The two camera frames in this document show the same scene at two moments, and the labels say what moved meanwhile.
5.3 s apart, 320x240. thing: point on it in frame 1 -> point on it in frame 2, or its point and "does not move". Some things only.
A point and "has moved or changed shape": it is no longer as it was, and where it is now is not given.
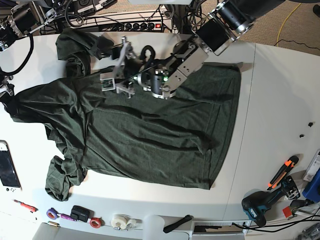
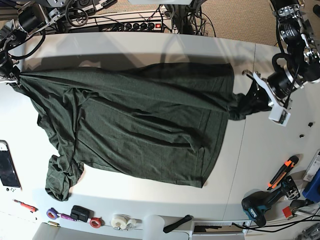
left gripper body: [5, 86] -> [9, 73]
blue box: [312, 191] does not move
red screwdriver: [31, 209] does not move
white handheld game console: [9, 181] does not move
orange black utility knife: [288, 166] does not move
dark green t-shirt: [177, 140] has moved or changed shape
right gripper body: [126, 69] -> [275, 91]
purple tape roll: [52, 213] does not move
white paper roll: [153, 227] does not move
